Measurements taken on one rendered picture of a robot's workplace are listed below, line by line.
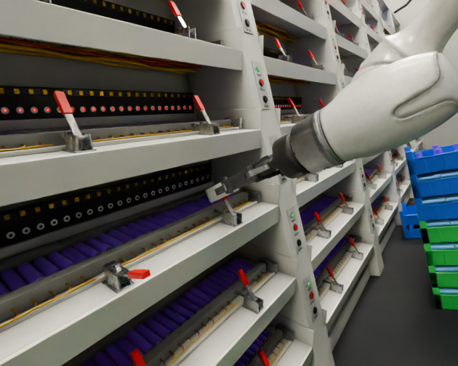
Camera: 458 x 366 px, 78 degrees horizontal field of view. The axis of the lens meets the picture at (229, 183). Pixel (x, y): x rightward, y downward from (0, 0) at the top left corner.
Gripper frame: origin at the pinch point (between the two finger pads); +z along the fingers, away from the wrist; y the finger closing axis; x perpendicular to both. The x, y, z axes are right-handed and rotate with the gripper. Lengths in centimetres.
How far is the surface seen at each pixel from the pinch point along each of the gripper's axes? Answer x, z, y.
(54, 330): -8.3, -0.6, -35.8
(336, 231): -27, 4, 50
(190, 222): -3.6, 4.4, -7.8
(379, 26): 77, -19, 226
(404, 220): -52, 2, 133
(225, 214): -5.1, 1.1, -0.8
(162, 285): -10.6, -0.1, -21.2
